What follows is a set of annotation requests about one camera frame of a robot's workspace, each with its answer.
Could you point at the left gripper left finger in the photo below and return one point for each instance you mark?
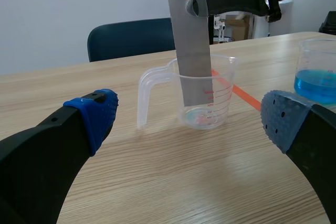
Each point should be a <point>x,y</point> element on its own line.
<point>39,155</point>

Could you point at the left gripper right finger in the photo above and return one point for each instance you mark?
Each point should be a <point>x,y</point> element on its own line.
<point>315,142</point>

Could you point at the clear beaker with blue liquid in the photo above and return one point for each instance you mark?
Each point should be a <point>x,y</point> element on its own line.
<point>315,85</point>

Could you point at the brown cardboard box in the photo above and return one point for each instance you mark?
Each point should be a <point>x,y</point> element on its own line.
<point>239,28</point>

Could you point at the dark blue chair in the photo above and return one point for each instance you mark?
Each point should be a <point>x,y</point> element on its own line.
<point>126,40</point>

